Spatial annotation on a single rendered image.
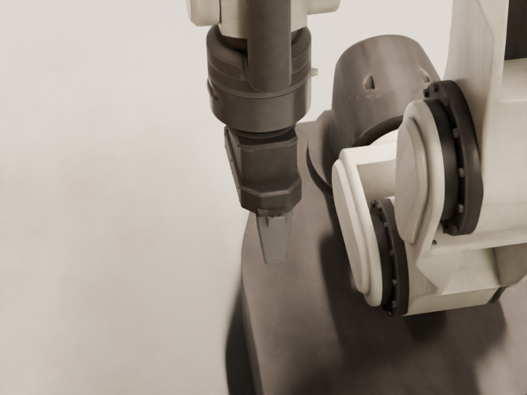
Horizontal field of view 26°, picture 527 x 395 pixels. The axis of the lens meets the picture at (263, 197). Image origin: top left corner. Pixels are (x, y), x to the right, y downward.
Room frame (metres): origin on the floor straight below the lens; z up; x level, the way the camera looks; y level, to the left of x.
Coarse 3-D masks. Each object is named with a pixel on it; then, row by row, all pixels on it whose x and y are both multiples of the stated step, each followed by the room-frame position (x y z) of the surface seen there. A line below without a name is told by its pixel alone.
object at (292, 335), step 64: (384, 64) 1.03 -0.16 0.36; (320, 128) 1.07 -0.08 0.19; (384, 128) 0.94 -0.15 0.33; (320, 192) 0.97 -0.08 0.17; (256, 256) 0.86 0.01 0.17; (320, 256) 0.86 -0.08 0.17; (256, 320) 0.77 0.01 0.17; (320, 320) 0.77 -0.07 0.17; (384, 320) 0.77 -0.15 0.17; (448, 320) 0.77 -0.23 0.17; (512, 320) 0.77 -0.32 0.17; (256, 384) 0.72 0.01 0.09; (320, 384) 0.67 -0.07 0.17; (384, 384) 0.67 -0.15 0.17; (448, 384) 0.67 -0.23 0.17; (512, 384) 0.67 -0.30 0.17
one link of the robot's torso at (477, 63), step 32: (480, 0) 0.65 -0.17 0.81; (512, 0) 0.70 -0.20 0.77; (480, 32) 0.67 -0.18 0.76; (512, 32) 0.70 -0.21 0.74; (448, 64) 0.73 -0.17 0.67; (480, 64) 0.66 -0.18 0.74; (512, 64) 0.68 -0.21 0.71; (448, 96) 0.68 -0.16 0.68; (480, 96) 0.65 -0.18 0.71; (512, 96) 0.64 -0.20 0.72; (448, 128) 0.66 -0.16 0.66; (480, 128) 0.63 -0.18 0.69; (512, 128) 0.63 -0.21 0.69; (448, 160) 0.63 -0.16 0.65; (480, 160) 0.62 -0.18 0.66; (512, 160) 0.62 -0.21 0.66; (448, 192) 0.61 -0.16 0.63; (480, 192) 0.60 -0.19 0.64; (512, 192) 0.61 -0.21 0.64; (448, 224) 0.62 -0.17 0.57; (480, 224) 0.60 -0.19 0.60; (512, 224) 0.60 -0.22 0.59
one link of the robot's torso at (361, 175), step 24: (384, 144) 0.92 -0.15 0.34; (336, 168) 0.90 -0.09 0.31; (360, 168) 0.88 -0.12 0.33; (384, 168) 0.89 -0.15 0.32; (336, 192) 0.89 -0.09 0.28; (360, 192) 0.84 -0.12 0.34; (384, 192) 0.89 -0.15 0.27; (360, 216) 0.81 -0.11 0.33; (360, 240) 0.78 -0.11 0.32; (360, 264) 0.76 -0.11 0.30; (360, 288) 0.75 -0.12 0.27
